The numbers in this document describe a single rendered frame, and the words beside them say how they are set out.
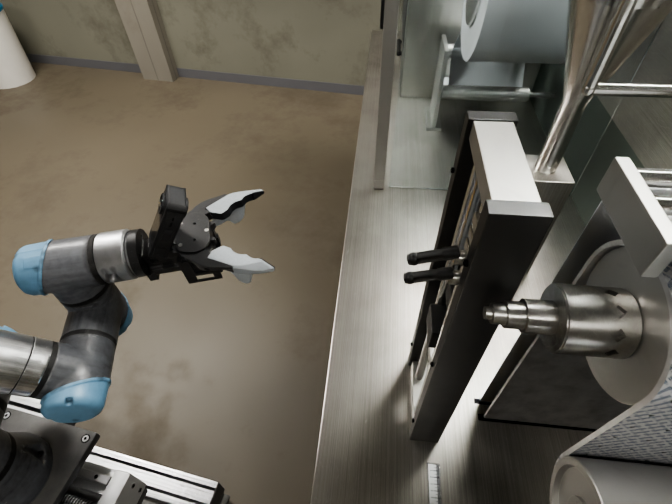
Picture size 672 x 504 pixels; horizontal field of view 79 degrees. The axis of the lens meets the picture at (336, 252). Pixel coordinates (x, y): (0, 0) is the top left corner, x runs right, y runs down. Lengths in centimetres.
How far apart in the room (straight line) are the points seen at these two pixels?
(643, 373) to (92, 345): 65
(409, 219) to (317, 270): 111
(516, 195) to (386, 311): 60
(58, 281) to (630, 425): 68
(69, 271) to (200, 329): 143
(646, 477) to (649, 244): 25
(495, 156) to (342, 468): 57
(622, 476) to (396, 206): 83
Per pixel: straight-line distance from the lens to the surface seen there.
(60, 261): 67
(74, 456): 101
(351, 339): 87
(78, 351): 68
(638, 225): 37
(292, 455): 173
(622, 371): 45
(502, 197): 36
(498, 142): 42
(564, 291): 41
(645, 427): 47
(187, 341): 204
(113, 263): 64
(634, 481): 52
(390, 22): 98
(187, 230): 63
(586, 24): 75
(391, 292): 95
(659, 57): 111
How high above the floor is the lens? 166
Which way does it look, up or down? 48 degrees down
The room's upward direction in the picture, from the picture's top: 2 degrees counter-clockwise
